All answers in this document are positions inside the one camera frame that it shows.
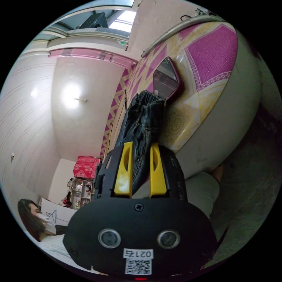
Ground smartphone in red case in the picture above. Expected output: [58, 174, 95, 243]
[152, 56, 182, 102]

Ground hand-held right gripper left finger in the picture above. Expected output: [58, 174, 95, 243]
[114, 142, 133, 198]

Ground person's body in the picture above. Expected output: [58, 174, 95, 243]
[17, 164, 224, 275]

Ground wooden shelf with small items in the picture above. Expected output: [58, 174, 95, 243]
[67, 177, 95, 209]

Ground red patterned box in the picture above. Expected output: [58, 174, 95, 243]
[73, 156, 100, 179]

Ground dark blue jeans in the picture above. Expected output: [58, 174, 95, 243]
[114, 90, 166, 195]

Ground pink curtain rail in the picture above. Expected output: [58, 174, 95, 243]
[48, 48, 137, 66]

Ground white board with line drawing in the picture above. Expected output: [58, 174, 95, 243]
[41, 198, 78, 226]

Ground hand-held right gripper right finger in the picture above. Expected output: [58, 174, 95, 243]
[150, 142, 166, 197]

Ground bed with pink yellow mat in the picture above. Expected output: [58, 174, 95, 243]
[99, 17, 264, 179]

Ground window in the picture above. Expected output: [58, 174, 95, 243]
[33, 0, 138, 42]

